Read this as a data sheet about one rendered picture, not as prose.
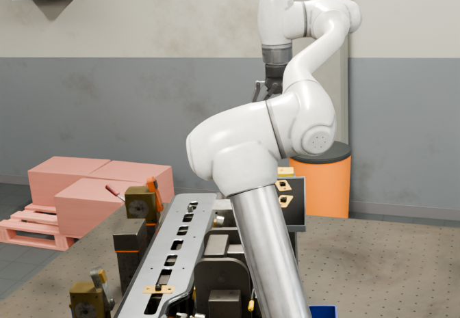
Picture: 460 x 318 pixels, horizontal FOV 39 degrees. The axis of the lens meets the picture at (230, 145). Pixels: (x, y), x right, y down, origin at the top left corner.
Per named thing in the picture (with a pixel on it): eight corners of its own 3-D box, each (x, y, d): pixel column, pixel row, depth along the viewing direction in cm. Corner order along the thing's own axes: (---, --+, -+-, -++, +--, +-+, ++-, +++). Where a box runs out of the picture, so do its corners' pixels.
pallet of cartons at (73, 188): (182, 213, 474) (177, 163, 462) (134, 260, 408) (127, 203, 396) (57, 202, 511) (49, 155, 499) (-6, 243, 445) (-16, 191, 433)
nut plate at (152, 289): (142, 293, 176) (142, 289, 175) (145, 286, 179) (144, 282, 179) (172, 293, 175) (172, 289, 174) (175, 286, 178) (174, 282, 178)
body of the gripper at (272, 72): (289, 59, 193) (289, 89, 196) (261, 61, 192) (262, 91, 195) (294, 63, 186) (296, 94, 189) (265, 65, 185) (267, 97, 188)
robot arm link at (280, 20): (260, 46, 182) (307, 43, 182) (257, -10, 177) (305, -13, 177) (257, 41, 192) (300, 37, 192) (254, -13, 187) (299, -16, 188)
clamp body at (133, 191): (132, 273, 249) (121, 185, 238) (168, 273, 248) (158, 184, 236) (126, 285, 241) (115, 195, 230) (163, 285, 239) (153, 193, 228)
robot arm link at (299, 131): (322, 68, 141) (261, 85, 142) (339, 108, 126) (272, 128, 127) (333, 117, 148) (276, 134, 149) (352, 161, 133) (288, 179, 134)
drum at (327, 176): (356, 230, 431) (356, 141, 412) (346, 257, 396) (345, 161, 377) (299, 224, 444) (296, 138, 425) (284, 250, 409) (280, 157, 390)
